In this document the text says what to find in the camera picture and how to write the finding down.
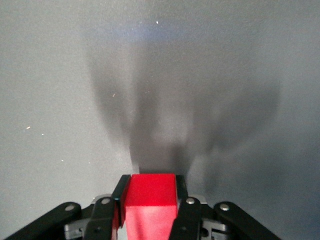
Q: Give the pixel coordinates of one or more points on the red cube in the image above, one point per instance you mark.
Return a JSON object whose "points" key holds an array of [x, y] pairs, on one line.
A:
{"points": [[150, 195]]}

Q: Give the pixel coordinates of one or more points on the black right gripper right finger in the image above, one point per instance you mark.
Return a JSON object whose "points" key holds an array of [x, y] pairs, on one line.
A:
{"points": [[190, 220]]}

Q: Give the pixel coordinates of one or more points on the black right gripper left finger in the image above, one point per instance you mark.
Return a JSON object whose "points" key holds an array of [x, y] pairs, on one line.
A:
{"points": [[100, 220]]}

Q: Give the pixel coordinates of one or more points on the grey table mat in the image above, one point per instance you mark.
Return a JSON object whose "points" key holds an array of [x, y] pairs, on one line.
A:
{"points": [[50, 75]]}

